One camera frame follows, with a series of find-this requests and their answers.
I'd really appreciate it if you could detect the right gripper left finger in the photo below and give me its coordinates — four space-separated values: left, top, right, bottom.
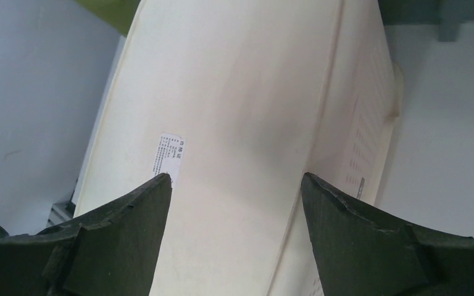
0 173 172 295

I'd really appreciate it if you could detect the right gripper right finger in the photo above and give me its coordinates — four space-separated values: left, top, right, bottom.
301 173 474 295

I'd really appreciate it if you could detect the cream perforated plastic basket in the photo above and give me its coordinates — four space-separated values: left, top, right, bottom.
76 1 402 295

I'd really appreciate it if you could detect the green perforated waste bin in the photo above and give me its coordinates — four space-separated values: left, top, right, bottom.
75 0 141 37

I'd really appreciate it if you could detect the grey plastic storage bin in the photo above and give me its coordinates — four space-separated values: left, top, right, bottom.
378 0 474 42

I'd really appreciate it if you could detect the aluminium front rail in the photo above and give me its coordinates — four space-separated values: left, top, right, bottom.
46 201 76 228

